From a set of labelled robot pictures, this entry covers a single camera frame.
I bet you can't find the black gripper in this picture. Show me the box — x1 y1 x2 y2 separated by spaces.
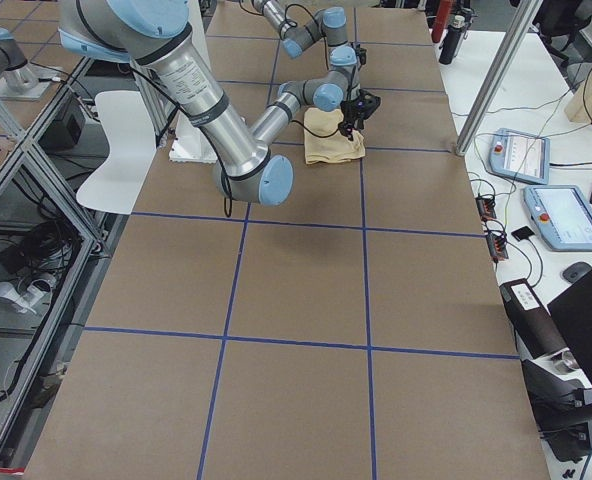
339 89 380 139

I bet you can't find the beige long-sleeve printed shirt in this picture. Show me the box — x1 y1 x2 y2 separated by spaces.
304 107 365 165

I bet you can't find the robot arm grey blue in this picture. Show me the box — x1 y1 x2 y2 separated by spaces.
251 0 349 59
59 1 381 206

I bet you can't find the black water bottle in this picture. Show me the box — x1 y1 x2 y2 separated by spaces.
439 15 466 65

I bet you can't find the red bottle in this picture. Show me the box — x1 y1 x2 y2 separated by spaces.
431 0 454 44

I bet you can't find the blue teach pendant far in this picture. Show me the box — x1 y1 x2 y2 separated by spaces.
488 128 550 185

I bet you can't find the blue teach pendant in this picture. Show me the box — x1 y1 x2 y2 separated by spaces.
523 185 592 252
488 128 550 185

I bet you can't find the white plastic chair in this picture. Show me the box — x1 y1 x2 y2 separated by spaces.
76 90 157 215

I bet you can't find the blue teach pendant near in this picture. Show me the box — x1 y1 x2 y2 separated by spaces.
523 185 592 252

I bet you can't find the black computer mouse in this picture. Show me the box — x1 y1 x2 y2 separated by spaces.
561 261 592 284

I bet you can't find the black box white label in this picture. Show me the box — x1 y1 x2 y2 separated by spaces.
499 279 567 358

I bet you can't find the grey aluminium frame post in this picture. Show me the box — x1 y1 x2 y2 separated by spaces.
454 0 543 156

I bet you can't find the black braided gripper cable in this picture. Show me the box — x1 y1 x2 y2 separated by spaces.
220 44 367 219

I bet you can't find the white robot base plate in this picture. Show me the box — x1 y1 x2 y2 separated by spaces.
169 113 217 164

